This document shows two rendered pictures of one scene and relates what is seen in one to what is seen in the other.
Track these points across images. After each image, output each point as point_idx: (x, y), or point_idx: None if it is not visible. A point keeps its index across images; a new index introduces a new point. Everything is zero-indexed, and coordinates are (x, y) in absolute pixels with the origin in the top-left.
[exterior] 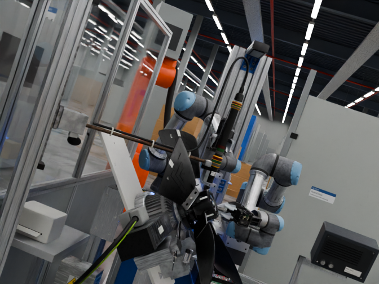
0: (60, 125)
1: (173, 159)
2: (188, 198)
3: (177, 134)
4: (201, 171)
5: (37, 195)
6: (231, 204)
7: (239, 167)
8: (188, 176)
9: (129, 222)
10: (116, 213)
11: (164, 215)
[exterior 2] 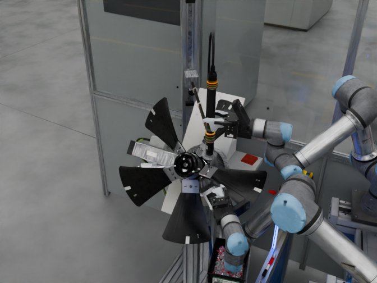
0: (184, 80)
1: (155, 109)
2: (177, 150)
3: (228, 106)
4: None
5: (258, 140)
6: (223, 190)
7: (284, 174)
8: (169, 129)
9: (141, 137)
10: None
11: (172, 154)
